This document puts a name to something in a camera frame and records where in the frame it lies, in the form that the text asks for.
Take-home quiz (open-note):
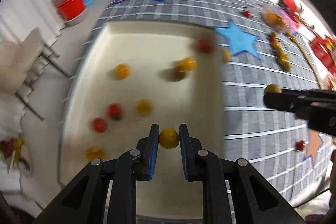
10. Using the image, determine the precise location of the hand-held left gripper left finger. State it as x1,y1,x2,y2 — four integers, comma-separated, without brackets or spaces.
39,124,160,224

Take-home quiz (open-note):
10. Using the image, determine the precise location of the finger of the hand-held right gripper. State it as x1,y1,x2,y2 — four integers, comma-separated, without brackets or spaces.
263,90,311,117

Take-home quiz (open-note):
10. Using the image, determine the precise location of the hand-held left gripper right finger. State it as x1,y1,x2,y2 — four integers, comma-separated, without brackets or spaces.
179,123,298,224

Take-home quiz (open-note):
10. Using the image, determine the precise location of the yellow cherry tomato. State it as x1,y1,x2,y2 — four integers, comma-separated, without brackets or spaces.
136,99,153,115
113,63,132,80
86,146,106,161
222,49,233,63
159,128,180,149
178,56,197,72
265,84,282,94

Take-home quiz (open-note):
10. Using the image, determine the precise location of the dark olive cherry tomato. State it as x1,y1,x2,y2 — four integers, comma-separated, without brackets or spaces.
166,68,187,82

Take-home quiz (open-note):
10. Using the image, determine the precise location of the beige rectangular tray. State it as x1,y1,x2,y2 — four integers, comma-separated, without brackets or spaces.
59,22,226,216

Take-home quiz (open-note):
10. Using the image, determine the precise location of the grey checked star-print blanket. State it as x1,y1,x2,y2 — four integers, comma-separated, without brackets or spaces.
59,0,334,203

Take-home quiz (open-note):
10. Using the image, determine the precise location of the bunch of mixed cherry tomatoes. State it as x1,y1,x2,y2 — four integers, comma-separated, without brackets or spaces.
265,11,292,73

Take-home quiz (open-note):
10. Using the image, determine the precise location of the long wooden stick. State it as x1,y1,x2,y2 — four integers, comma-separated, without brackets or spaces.
295,35,326,89

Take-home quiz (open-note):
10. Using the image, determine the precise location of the red gift box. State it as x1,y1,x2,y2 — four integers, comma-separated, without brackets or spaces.
311,32,336,67

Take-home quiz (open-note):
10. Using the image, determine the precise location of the clear plastic bag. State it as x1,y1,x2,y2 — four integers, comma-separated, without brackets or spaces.
263,5,290,31

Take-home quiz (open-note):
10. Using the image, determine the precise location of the red and yellow wrapper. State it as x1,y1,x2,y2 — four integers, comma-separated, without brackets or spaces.
0,137,25,169

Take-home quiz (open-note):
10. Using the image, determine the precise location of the beige chair with metal legs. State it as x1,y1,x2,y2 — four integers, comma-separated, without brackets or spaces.
0,27,72,121

